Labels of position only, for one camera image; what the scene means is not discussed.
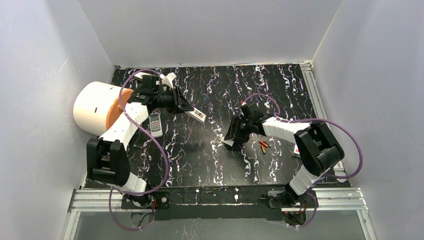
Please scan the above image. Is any white slim remote control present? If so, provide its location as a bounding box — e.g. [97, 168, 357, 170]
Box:
[184, 107, 206, 123]

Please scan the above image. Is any white battery cover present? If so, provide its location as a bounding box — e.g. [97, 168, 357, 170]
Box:
[221, 139, 234, 147]

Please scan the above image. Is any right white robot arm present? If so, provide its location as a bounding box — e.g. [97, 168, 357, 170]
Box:
[221, 103, 345, 204]

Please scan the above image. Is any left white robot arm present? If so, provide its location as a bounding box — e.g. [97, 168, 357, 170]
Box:
[86, 70, 206, 197]

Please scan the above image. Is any white remote with dark buttons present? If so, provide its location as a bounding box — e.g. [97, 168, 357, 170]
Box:
[149, 112, 163, 138]

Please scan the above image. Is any white flat remote red label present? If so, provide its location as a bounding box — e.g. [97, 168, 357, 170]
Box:
[292, 145, 301, 158]

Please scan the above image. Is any orange battery upper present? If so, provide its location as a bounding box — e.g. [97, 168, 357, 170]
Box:
[259, 141, 271, 148]

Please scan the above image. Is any orange battery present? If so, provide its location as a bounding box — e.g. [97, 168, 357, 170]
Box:
[259, 141, 271, 148]
[260, 145, 266, 155]

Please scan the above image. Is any orange battery lower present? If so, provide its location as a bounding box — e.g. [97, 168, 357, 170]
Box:
[260, 145, 266, 155]

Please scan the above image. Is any small white clip object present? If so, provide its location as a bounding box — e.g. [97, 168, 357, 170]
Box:
[134, 72, 145, 81]

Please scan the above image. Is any white drum orange lid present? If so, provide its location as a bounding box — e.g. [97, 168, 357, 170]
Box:
[73, 81, 123, 137]

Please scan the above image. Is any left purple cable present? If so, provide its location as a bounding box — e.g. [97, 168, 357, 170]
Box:
[108, 68, 170, 231]

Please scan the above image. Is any purple cable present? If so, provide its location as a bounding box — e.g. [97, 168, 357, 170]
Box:
[243, 93, 364, 229]
[108, 68, 170, 231]

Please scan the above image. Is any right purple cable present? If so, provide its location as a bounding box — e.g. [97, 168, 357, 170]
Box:
[243, 93, 364, 229]

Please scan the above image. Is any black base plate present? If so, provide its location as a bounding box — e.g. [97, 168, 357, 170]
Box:
[121, 185, 317, 223]

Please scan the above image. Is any aluminium frame rail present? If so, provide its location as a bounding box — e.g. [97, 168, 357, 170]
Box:
[62, 186, 377, 240]

